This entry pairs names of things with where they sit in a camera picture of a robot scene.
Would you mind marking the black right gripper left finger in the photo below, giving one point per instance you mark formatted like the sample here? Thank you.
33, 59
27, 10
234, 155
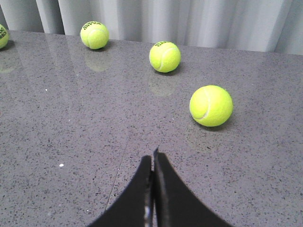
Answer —
133, 208

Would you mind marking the tennis ball with Roland Garros print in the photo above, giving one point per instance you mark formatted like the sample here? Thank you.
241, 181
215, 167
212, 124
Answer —
4, 36

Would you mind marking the middle tennis ball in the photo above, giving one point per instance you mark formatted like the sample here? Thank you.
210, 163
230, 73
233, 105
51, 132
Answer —
94, 35

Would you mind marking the grey white curtain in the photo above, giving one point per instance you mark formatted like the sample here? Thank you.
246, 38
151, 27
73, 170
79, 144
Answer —
253, 25

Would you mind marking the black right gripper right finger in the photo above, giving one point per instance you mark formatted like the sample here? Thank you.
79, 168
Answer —
176, 205

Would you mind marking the tennis ball at far right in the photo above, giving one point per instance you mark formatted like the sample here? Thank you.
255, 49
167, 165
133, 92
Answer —
211, 106

